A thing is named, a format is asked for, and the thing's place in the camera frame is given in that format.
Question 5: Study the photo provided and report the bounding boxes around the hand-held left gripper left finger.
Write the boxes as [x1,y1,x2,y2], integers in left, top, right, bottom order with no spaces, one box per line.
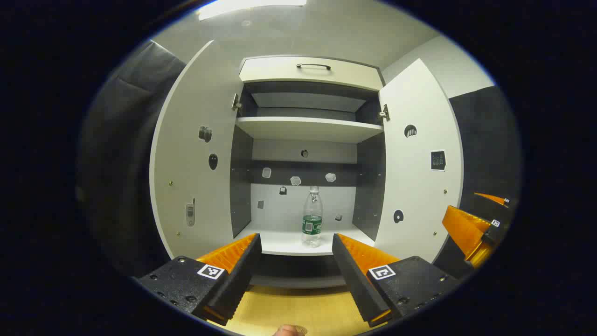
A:
[133,232,263,326]

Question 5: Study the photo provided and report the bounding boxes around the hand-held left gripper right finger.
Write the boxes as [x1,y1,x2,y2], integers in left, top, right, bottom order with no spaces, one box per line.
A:
[332,233,462,328]

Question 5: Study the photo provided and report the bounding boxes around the clear plastic bottle green label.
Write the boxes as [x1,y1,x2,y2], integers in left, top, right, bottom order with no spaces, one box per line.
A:
[301,186,324,248]

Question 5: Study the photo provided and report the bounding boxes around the white cabinet door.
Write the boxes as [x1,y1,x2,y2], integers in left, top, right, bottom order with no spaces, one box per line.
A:
[149,40,244,259]
[373,58,464,264]

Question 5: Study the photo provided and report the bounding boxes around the white cabinet shelf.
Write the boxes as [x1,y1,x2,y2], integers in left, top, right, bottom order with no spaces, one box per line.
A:
[236,116,384,144]

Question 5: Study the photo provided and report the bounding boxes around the black backdrop cloth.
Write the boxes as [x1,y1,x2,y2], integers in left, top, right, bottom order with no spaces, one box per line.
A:
[77,40,521,280]

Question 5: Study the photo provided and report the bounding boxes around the ceiling light panel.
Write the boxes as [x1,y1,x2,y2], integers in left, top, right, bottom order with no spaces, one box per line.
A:
[198,0,307,21]

